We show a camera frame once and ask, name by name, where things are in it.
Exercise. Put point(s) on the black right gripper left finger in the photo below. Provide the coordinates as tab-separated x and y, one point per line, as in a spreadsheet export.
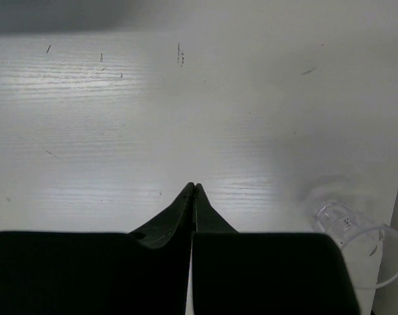
141	272

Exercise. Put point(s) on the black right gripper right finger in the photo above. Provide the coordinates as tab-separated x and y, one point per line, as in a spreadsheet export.
265	273

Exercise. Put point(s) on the clear plastic cup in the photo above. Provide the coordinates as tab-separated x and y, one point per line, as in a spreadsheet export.
339	208

